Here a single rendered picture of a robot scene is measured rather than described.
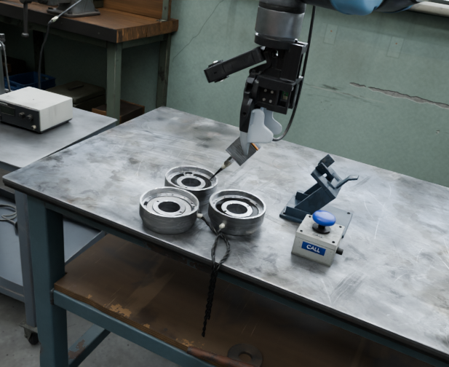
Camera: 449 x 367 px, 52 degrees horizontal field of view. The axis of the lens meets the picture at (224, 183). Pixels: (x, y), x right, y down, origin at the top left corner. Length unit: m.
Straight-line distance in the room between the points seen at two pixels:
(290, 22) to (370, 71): 1.61
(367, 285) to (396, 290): 0.05
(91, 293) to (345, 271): 0.55
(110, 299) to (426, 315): 0.63
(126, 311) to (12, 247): 0.86
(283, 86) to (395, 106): 1.63
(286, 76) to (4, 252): 1.27
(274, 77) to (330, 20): 1.59
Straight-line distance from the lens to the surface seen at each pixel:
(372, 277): 0.82
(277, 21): 0.76
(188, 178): 0.93
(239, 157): 0.86
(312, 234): 0.79
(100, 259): 1.15
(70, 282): 1.09
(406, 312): 0.77
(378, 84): 2.36
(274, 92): 0.79
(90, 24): 2.28
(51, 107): 1.49
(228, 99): 2.59
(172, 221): 0.78
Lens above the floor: 1.25
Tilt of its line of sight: 27 degrees down
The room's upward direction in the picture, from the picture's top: 8 degrees clockwise
